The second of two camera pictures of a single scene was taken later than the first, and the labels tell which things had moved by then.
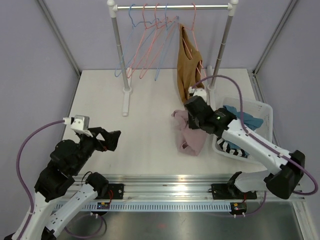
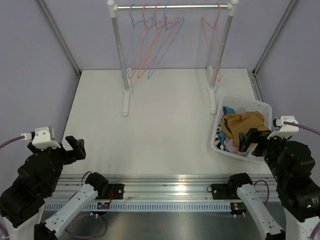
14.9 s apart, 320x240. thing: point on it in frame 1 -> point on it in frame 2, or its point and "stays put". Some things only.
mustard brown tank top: [190, 70] -> [233, 124]
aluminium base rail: [170, 193] stays put
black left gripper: [111, 138] -> [70, 155]
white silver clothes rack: [113, 7] stays put
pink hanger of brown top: [196, 40] -> [209, 32]
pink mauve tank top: [189, 141] -> [230, 143]
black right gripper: [192, 125] -> [254, 135]
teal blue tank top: [250, 122] -> [221, 136]
